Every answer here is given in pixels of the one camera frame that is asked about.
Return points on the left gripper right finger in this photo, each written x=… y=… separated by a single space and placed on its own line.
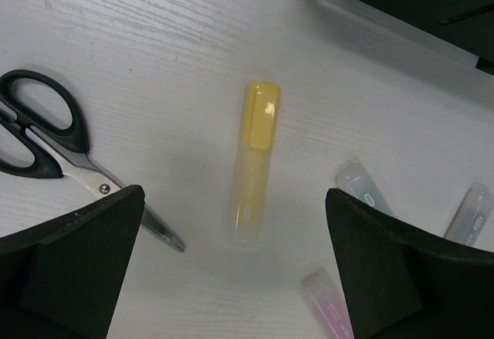
x=400 y=281

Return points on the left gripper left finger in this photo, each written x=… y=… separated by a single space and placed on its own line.
x=62 y=278

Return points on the orange highlighter marker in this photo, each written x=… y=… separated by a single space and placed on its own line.
x=471 y=217

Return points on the green highlighter marker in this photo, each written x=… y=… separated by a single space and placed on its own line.
x=355 y=180

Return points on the yellow highlighter marker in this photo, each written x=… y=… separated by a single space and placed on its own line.
x=251 y=170

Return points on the pink purple highlighter marker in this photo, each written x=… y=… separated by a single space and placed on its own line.
x=326 y=303

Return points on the black handled scissors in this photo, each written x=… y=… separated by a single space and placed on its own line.
x=57 y=152

